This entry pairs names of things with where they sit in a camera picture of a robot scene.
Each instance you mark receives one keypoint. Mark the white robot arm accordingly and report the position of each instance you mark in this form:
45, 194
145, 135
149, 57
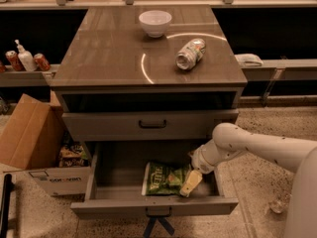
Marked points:
294, 155

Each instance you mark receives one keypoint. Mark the grey drawer cabinet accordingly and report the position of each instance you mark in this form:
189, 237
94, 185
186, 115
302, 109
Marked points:
112, 65

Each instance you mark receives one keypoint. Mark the cardboard box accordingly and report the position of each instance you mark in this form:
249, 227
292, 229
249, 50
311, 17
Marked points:
31, 142

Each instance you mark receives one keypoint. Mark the black bar left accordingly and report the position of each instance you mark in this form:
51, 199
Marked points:
5, 203

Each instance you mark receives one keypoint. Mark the white pump bottle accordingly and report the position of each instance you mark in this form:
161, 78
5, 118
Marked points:
26, 58

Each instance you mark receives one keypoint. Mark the snack bags in box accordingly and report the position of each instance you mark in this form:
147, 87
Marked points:
72, 156

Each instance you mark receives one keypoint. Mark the red soda can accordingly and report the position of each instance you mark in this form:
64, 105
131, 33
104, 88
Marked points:
14, 61
42, 62

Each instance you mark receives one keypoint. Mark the folded white cloth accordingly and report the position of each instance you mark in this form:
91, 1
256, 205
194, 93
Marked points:
249, 60

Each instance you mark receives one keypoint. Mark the white ceramic bowl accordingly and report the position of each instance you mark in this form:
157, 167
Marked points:
155, 22

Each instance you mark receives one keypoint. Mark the grey side shelf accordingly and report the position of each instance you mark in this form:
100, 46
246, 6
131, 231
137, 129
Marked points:
282, 69
13, 78

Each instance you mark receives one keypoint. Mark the grey side shelf right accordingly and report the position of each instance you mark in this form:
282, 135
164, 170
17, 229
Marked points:
282, 69

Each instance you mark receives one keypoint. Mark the green jalapeno chip bag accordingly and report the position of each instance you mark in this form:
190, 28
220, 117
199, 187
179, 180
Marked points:
161, 179

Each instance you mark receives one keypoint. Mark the white gripper wrist block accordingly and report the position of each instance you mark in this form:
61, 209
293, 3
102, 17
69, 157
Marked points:
200, 162

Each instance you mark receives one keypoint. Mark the red soda can right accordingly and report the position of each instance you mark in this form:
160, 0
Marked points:
42, 62

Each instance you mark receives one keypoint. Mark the grey side shelf left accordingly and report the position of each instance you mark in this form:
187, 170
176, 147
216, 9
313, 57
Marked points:
13, 78

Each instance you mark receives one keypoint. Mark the closed top drawer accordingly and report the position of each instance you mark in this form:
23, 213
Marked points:
156, 125

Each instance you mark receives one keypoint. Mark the open middle drawer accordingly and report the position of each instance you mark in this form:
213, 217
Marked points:
114, 187

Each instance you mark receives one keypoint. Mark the crushed green soda can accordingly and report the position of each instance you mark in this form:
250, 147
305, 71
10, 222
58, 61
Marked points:
191, 54

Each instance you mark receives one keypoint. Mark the red soda can left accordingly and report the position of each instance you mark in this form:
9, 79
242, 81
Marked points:
14, 61

